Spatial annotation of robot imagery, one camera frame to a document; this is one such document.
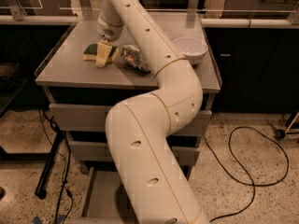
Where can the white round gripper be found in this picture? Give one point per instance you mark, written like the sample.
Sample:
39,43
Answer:
108,32

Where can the yellow green sponge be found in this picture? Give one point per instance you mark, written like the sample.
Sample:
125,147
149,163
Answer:
90,52

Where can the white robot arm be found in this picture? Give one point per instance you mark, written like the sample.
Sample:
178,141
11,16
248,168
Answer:
137,127

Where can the grey metal drawer cabinet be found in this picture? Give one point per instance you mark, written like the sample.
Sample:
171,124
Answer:
68,79

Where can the top grey drawer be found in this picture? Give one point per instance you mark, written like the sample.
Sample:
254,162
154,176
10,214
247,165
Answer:
91,118

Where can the middle grey drawer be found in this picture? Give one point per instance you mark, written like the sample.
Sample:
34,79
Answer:
93,151

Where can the open bottom grey drawer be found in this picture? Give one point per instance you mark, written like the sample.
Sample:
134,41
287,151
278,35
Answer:
99,196

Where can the crushed soda can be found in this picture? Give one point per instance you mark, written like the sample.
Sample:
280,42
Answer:
132,56

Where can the white bowl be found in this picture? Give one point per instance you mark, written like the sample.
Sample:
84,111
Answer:
194,49

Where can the black table leg stand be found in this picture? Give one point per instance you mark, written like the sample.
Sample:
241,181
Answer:
46,158

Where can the blue tape piece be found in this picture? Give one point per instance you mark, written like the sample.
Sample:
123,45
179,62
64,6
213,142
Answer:
60,220

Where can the black wheeled cart base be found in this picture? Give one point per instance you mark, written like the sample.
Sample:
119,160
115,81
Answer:
291,127

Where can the white horizontal rail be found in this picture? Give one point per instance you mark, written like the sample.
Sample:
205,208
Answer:
210,23

